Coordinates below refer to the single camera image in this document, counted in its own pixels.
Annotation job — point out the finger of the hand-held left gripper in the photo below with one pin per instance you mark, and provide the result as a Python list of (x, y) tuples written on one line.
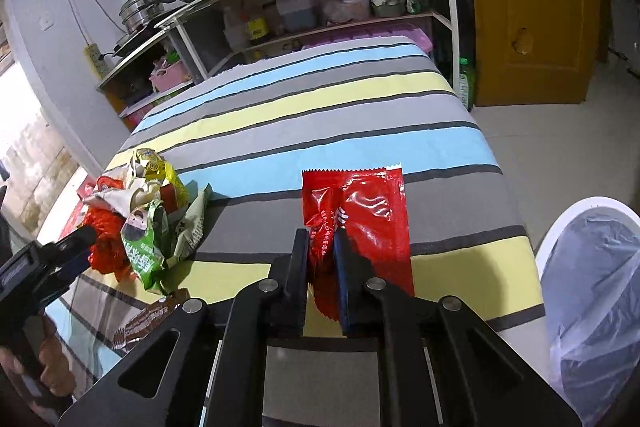
[(80, 260), (75, 238)]

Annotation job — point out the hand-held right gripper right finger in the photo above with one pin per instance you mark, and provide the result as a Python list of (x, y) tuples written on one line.
[(345, 287)]

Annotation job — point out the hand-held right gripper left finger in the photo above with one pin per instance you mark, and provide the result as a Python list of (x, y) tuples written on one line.
[(299, 267)]

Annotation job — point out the orange snack packet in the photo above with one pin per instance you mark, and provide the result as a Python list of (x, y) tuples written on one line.
[(112, 194)]

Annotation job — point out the red snack wrapper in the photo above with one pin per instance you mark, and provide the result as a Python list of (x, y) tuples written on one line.
[(372, 217)]

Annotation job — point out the brown snack packet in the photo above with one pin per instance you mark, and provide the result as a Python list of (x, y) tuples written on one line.
[(145, 319)]

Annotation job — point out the golden snack packet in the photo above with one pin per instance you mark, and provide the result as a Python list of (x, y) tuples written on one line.
[(160, 169)]

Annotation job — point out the pale green snack packet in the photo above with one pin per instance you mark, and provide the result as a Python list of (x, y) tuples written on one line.
[(192, 227)]

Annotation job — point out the white trash bin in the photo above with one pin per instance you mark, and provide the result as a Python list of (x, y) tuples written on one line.
[(555, 232)]

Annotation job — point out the person's left hand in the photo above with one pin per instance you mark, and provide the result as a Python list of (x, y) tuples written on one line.
[(57, 357)]

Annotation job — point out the red floor mat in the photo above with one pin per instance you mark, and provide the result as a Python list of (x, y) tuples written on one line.
[(80, 202)]

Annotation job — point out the striped tablecloth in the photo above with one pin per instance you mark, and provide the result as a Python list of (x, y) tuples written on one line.
[(325, 107)]

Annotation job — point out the yellow power strip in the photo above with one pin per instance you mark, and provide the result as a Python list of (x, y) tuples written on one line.
[(92, 59)]

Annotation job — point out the pink plastic basket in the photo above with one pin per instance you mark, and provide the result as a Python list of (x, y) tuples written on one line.
[(170, 77)]

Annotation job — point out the low white shelf unit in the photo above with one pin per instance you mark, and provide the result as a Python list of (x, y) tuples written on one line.
[(130, 57)]

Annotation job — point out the black induction cooker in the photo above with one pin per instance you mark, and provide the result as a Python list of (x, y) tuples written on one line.
[(132, 42)]

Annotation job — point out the green drink bottle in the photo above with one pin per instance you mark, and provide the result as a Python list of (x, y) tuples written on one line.
[(466, 84)]

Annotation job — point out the steel steamer pot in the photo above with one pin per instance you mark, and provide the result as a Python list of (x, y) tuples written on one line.
[(142, 9)]

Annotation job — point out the pink plastic stool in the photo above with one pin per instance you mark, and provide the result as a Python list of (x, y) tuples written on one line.
[(360, 34)]

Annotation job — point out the yellow label oil bottle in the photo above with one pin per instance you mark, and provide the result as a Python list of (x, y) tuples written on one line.
[(257, 29)]

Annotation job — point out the translucent bin liner bag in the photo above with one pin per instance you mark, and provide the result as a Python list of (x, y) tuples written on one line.
[(595, 287)]

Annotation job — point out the grey plastic jug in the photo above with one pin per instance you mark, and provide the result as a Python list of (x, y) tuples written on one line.
[(295, 12)]

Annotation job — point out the green bowl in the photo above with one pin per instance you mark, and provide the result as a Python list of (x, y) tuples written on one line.
[(387, 9)]

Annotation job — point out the yellow wooden door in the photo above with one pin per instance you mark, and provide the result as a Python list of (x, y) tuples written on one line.
[(540, 7)]

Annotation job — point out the white wall switch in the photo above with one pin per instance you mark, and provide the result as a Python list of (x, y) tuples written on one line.
[(47, 22)]

